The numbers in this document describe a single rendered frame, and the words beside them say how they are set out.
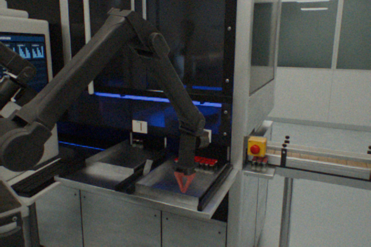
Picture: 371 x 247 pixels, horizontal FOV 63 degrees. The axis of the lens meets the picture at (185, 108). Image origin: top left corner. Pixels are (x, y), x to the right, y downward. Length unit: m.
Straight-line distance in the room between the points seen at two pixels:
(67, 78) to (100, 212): 1.35
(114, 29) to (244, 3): 0.72
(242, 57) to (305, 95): 4.68
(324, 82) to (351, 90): 0.44
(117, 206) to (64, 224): 0.48
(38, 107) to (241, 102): 0.88
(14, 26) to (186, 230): 1.28
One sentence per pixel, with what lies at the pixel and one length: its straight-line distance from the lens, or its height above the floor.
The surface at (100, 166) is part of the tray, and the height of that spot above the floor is 0.90.
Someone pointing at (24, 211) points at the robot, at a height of 1.04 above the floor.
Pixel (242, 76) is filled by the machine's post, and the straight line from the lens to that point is 1.30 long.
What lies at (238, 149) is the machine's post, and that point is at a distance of 1.37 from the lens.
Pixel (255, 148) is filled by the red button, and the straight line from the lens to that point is 1.32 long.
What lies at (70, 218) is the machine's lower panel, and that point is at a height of 0.37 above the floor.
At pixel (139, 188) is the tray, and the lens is 1.19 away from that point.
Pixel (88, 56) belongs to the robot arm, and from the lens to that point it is 0.68.
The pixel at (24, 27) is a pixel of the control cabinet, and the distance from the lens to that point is 1.66.
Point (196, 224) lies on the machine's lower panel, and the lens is 1.61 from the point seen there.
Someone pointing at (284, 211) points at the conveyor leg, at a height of 0.64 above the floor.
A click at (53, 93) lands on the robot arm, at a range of 0.66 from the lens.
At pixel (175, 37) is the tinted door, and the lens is 1.41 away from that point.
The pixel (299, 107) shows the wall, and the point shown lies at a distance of 5.97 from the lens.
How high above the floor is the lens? 1.43
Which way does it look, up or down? 12 degrees down
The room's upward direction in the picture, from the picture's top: 1 degrees clockwise
